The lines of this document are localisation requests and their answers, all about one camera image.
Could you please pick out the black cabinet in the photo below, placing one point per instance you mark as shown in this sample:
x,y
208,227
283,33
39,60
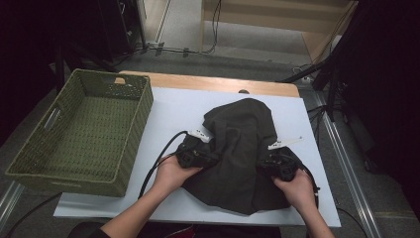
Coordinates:
x,y
119,26

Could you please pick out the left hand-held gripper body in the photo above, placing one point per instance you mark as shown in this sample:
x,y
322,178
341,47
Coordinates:
x,y
191,155

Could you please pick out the dark curtain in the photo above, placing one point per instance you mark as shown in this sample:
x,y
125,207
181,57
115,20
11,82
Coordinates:
x,y
389,82

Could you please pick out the black metal stand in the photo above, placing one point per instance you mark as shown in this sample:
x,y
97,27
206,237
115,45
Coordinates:
x,y
59,72

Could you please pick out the green woven basket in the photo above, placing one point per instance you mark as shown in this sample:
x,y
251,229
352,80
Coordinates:
x,y
82,132

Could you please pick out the short metal rail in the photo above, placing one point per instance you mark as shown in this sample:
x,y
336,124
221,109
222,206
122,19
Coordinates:
x,y
7,201

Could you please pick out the black tripod stand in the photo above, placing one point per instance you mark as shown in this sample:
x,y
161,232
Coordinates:
x,y
330,105

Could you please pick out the person's right hand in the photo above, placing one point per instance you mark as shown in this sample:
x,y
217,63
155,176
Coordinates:
x,y
300,191

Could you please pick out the white board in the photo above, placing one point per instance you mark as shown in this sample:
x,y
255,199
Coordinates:
x,y
185,105

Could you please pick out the dark pleated skirt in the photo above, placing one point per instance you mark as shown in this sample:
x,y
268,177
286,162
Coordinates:
x,y
241,132

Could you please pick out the person's left hand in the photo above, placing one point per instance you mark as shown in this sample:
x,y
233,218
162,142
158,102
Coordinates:
x,y
171,177

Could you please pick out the light wooden shelf unit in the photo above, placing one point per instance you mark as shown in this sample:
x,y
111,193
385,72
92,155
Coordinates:
x,y
257,21

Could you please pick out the dark round table grommet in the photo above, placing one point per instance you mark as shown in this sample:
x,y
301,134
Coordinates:
x,y
243,91

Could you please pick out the long metal rail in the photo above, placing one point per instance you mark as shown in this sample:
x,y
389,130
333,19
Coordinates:
x,y
347,172

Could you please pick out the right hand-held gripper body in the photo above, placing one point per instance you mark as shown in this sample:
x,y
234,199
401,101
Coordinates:
x,y
280,165

